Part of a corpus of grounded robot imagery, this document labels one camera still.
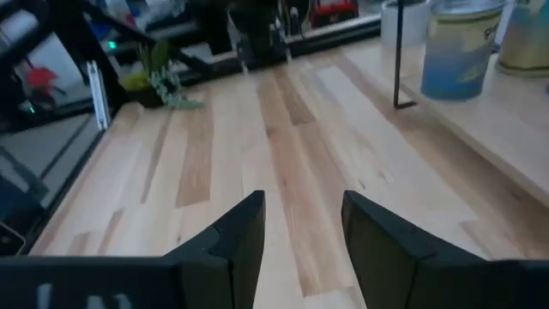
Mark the small red object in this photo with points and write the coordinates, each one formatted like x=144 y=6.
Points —
x=40 y=79

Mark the red box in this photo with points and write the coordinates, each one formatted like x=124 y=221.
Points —
x=334 y=10

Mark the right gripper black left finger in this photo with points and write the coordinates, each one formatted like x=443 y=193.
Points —
x=214 y=274

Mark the silver metal bracket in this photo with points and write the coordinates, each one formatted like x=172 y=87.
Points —
x=98 y=98

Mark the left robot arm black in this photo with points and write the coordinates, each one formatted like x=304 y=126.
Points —
x=257 y=38

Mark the trailing succulent dark pot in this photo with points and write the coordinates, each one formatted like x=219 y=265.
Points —
x=171 y=94

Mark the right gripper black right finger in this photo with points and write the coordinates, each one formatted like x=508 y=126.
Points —
x=407 y=279

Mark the tall can yellow label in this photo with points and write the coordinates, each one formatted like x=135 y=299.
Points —
x=525 y=43

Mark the wooden shelf black legs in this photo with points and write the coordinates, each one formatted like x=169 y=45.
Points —
x=493 y=129

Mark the peas can blue yellow label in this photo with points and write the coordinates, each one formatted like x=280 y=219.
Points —
x=459 y=51

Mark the snake plant white pot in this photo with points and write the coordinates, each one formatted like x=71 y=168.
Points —
x=412 y=26

